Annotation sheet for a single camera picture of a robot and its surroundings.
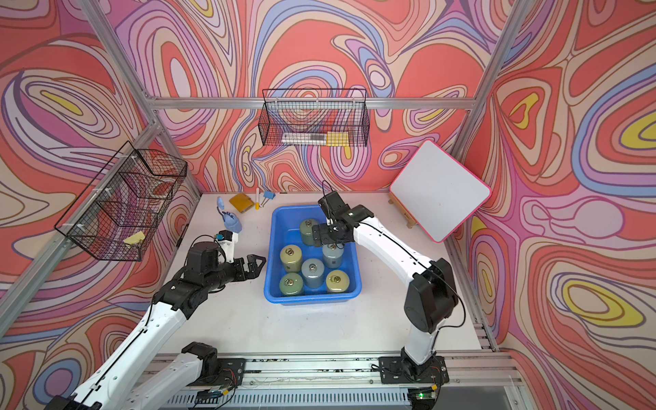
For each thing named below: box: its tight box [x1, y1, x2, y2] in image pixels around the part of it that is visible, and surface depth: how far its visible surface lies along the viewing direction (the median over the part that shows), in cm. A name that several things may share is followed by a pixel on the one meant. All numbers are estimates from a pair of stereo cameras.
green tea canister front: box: [279, 272, 304, 296], surface depth 84 cm
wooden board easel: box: [387, 191, 418, 229], surface depth 108 cm
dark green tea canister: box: [299, 218, 319, 246], surface depth 100 cm
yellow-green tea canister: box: [325, 269, 351, 293], surface depth 84 cm
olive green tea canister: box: [280, 244, 303, 273], surface depth 91 cm
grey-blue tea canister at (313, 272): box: [300, 257, 325, 289], surface depth 87 cm
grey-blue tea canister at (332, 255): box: [322, 243, 345, 270], surface depth 92 cm
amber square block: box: [228, 193, 255, 213], surface depth 117 cm
